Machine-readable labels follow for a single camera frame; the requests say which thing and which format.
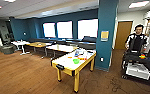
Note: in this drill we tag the small white table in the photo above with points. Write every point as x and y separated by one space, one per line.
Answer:
20 42

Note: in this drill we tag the dark bench cushion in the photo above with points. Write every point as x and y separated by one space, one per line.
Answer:
89 39

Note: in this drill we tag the bright window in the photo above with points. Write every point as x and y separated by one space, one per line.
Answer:
64 29
87 28
49 30

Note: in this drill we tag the black wheeled cart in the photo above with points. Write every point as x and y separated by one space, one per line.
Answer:
139 60

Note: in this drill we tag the green bowl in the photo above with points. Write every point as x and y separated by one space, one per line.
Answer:
76 61

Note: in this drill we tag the colourful game box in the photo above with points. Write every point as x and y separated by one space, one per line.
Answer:
80 53

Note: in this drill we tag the dark floor bin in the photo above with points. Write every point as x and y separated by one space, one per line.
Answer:
6 49

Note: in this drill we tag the small colourful toy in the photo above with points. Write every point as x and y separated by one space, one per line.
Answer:
142 56

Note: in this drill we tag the brown wooden door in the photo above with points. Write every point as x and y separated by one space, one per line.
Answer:
122 35

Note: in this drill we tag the white box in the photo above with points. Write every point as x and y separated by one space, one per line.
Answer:
137 71

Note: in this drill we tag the dark window bench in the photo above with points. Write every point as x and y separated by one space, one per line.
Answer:
67 42

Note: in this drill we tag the yellow wooden game table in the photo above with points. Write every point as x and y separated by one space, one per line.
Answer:
66 63

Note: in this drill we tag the yellow wall notice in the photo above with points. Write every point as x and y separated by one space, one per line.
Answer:
104 35

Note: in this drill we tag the white wall outlet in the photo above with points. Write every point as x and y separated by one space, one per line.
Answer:
102 59

